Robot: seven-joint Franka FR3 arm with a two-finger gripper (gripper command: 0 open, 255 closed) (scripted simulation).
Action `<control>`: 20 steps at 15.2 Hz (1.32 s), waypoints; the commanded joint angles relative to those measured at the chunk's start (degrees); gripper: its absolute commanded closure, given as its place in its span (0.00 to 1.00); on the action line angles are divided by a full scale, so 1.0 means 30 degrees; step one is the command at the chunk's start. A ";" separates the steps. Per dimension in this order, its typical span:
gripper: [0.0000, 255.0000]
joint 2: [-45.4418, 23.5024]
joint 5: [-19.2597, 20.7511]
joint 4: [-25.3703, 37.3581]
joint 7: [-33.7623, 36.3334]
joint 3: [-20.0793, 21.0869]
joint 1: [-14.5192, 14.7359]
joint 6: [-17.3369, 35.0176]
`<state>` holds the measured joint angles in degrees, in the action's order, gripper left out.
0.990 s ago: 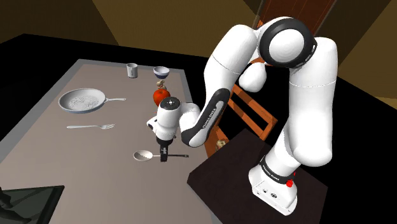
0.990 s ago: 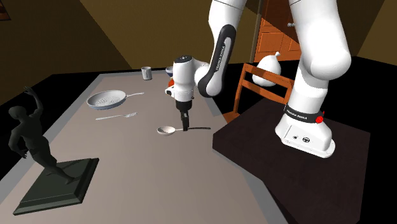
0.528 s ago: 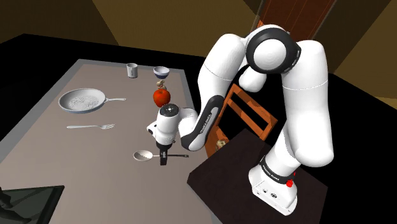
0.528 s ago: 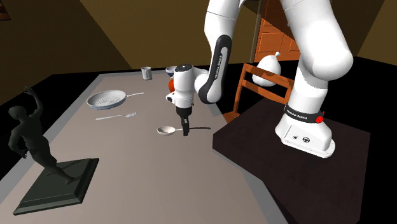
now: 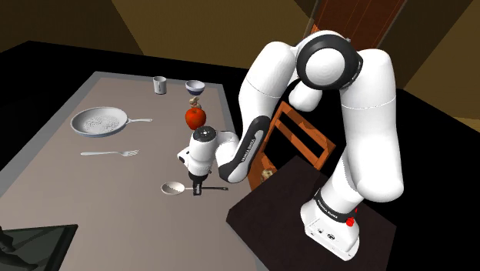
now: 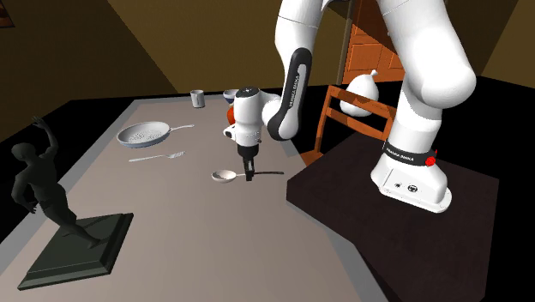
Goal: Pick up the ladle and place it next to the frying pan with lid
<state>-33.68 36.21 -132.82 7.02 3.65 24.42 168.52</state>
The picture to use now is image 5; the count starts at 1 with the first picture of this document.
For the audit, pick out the silver fork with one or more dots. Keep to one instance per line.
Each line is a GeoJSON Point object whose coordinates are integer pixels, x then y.
{"type": "Point", "coordinates": [108, 152]}

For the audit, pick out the small beige figure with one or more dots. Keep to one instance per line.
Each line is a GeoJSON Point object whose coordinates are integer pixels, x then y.
{"type": "Point", "coordinates": [194, 100]}

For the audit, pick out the dark wooden door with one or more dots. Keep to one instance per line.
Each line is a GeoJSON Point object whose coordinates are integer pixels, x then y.
{"type": "Point", "coordinates": [354, 18]}

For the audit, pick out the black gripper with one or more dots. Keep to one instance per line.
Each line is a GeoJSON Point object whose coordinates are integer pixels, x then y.
{"type": "Point", "coordinates": [197, 184]}

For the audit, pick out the red apple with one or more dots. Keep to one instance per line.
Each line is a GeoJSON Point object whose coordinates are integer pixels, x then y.
{"type": "Point", "coordinates": [195, 117]}

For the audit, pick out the dark robot stand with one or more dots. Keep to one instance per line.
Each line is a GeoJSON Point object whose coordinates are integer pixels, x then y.
{"type": "Point", "coordinates": [277, 221]}

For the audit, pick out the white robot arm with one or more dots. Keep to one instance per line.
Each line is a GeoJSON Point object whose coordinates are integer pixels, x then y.
{"type": "Point", "coordinates": [369, 124]}

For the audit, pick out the orange wooden chair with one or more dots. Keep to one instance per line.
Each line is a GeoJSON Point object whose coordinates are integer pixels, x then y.
{"type": "Point", "coordinates": [300, 140]}

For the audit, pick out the grey cup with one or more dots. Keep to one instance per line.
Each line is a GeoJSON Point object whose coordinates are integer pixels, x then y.
{"type": "Point", "coordinates": [159, 84]}

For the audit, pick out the grey frying pan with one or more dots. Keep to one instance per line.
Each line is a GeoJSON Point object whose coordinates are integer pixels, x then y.
{"type": "Point", "coordinates": [98, 121]}

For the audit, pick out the white and blue bowl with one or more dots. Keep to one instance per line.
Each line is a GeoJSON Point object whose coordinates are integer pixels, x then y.
{"type": "Point", "coordinates": [195, 87]}

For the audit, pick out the dark sink basin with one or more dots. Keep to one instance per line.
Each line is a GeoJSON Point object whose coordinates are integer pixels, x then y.
{"type": "Point", "coordinates": [35, 247]}

